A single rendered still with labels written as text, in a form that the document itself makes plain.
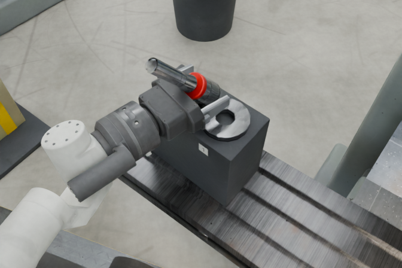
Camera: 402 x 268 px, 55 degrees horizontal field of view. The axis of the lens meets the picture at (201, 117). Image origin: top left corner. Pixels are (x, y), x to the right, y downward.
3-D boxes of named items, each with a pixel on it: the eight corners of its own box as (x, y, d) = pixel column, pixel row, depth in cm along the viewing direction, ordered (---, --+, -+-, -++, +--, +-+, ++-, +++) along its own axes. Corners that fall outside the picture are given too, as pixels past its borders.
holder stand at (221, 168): (225, 208, 80) (231, 158, 64) (149, 149, 89) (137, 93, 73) (258, 168, 86) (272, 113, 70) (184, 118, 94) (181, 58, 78)
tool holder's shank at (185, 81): (189, 97, 65) (148, 80, 56) (180, 84, 67) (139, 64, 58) (203, 85, 65) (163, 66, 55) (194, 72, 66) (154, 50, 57)
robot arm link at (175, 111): (206, 105, 61) (142, 146, 56) (206, 140, 68) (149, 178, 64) (158, 61, 66) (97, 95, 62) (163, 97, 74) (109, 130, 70)
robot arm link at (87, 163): (122, 146, 68) (64, 183, 64) (99, 96, 62) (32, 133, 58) (155, 175, 60) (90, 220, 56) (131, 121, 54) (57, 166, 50)
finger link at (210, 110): (226, 104, 69) (199, 122, 66) (227, 92, 66) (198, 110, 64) (232, 109, 68) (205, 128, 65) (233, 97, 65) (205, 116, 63)
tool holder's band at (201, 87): (191, 105, 66) (188, 104, 65) (179, 85, 68) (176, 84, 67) (211, 87, 65) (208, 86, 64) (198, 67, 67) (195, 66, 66)
